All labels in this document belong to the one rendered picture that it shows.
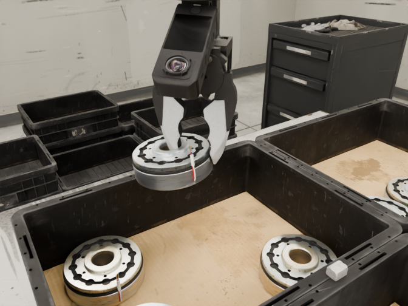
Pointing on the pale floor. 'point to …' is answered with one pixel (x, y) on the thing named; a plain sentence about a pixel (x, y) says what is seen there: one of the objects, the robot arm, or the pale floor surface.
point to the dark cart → (329, 67)
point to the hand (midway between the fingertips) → (195, 155)
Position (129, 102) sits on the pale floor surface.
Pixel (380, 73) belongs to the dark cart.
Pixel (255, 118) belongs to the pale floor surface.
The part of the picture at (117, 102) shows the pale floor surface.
